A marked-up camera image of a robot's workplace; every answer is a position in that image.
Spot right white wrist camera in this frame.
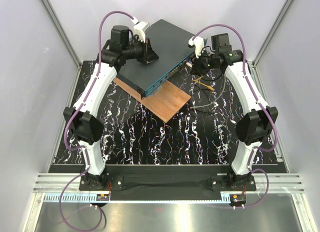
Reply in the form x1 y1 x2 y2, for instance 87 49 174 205
188 36 205 59

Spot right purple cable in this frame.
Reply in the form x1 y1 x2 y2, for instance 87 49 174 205
192 23 278 209

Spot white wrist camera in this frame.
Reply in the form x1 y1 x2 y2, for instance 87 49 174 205
188 36 205 59
131 17 151 43

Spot aluminium frame post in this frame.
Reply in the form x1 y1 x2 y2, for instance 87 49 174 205
39 0 82 68
252 0 295 66

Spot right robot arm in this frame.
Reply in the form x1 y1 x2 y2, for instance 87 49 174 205
188 33 278 190

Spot purple cable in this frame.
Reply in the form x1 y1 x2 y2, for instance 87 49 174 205
192 23 278 209
59 11 137 230

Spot wooden base board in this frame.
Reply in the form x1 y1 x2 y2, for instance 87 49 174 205
113 78 191 123

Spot yellow network cable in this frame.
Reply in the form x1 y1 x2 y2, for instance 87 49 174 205
192 76 215 90

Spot slotted cable duct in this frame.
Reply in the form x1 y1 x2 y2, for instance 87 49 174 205
43 192 246 204

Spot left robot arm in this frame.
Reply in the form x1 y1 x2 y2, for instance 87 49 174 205
63 22 159 190

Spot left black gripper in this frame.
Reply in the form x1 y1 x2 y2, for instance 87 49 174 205
122 36 159 64

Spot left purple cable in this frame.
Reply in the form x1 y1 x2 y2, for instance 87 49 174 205
59 11 137 230

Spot right aluminium frame post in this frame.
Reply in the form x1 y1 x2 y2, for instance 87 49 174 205
252 0 295 66

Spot black network cable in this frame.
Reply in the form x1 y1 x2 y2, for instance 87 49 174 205
191 66 226 112

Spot aluminium rail profile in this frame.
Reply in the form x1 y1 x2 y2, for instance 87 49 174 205
33 173 304 193

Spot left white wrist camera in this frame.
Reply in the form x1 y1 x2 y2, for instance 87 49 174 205
131 17 151 43

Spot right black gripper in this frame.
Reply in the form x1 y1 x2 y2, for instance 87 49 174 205
189 49 217 77

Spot black marble pattern mat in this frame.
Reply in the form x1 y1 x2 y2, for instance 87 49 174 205
48 59 285 165

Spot left aluminium frame post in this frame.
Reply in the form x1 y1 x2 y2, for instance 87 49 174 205
39 0 82 68

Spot dark grey network switch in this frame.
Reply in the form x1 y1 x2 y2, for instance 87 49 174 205
116 19 195 99

